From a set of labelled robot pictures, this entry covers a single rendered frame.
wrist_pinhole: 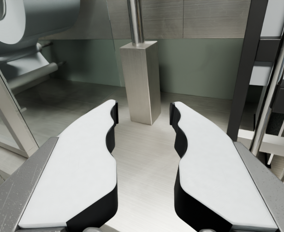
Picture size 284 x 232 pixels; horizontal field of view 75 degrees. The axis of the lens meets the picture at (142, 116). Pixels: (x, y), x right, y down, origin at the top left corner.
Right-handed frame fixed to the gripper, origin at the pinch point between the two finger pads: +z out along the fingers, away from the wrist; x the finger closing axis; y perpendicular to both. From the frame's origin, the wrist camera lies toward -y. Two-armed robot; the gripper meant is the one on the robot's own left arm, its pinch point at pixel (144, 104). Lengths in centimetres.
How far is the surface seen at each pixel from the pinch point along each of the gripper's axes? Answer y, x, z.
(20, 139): 30, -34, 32
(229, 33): 3, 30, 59
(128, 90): 21, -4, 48
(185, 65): 17, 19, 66
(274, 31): -2.6, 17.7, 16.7
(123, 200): 34.1, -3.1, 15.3
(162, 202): 32.9, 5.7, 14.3
